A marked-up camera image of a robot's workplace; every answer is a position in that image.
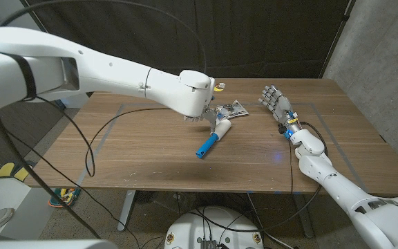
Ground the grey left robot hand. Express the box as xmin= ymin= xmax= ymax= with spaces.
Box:
xmin=184 ymin=105 xmax=234 ymax=135

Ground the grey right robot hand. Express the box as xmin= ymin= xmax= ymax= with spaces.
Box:
xmin=258 ymin=84 xmax=303 ymax=135

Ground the lint roller with blue handle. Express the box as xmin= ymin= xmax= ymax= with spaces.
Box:
xmin=195 ymin=119 xmax=233 ymax=159

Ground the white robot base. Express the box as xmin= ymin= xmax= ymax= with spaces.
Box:
xmin=164 ymin=206 xmax=265 ymax=249

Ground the printed plastic package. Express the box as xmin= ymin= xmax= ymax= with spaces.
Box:
xmin=214 ymin=100 xmax=250 ymax=119

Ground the black fabric backdrop curtain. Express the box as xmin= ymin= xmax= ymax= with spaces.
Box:
xmin=26 ymin=0 xmax=354 ymax=80

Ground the black backdrop stand pole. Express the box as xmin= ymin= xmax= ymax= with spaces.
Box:
xmin=318 ymin=0 xmax=357 ymax=80
xmin=19 ymin=0 xmax=48 ymax=33

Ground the grey metal table leg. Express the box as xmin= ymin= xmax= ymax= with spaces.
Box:
xmin=294 ymin=193 xmax=314 ymax=239
xmin=117 ymin=190 xmax=137 ymax=232

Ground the colourful green orange shoe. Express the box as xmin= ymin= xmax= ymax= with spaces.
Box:
xmin=48 ymin=187 xmax=82 ymax=208

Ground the white robot torso edge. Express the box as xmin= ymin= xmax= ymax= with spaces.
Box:
xmin=0 ymin=239 xmax=119 ymax=249

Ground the white floor platform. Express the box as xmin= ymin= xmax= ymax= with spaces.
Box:
xmin=0 ymin=164 xmax=61 ymax=240

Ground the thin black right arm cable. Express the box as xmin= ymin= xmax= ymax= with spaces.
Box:
xmin=287 ymin=136 xmax=295 ymax=195

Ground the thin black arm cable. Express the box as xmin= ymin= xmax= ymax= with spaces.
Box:
xmin=287 ymin=136 xmax=295 ymax=195
xmin=5 ymin=95 xmax=172 ymax=249

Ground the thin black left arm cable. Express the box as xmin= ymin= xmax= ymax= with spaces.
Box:
xmin=5 ymin=95 xmax=172 ymax=249

